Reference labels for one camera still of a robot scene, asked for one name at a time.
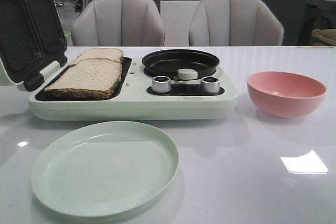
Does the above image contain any bread slice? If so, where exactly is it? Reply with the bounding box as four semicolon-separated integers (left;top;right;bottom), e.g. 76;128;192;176
44;58;122;100
69;48;124;66

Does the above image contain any pink plastic bowl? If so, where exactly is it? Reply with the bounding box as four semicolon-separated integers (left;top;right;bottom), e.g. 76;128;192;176
247;71;327;118

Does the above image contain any green breakfast maker lid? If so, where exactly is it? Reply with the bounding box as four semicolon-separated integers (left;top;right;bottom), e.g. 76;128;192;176
1;0;67;91

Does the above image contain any green breakfast maker base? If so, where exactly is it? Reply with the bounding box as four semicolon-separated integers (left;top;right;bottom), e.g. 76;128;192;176
28;57;238;121

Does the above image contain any left silver knob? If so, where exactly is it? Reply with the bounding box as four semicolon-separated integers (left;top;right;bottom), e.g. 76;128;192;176
151;76;171;93

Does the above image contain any silver knob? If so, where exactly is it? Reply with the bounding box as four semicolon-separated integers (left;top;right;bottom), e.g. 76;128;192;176
151;76;171;93
200;76;221;94

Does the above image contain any black round frying pan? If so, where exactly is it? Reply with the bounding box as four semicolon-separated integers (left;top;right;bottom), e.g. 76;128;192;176
142;49;220;79

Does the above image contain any right silver knob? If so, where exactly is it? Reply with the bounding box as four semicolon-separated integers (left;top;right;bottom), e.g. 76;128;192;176
200;76;221;94

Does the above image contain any left grey armchair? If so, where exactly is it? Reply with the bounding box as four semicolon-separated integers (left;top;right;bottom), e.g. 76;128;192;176
71;0;165;47

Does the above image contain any grey armchair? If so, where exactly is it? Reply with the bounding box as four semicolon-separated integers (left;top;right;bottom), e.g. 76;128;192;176
71;0;165;47
188;0;284;46

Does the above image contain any right grey armchair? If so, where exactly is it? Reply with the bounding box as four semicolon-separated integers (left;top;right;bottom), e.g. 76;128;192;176
188;0;284;46

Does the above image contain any light green round plate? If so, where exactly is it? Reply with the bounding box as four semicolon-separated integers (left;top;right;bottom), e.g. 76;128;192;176
31;121;179;219

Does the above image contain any white cabinet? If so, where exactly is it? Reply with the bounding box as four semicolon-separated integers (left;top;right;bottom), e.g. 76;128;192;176
160;0;201;46

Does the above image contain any green round pan handle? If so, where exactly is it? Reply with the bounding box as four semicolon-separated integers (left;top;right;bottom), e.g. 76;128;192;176
177;68;198;81

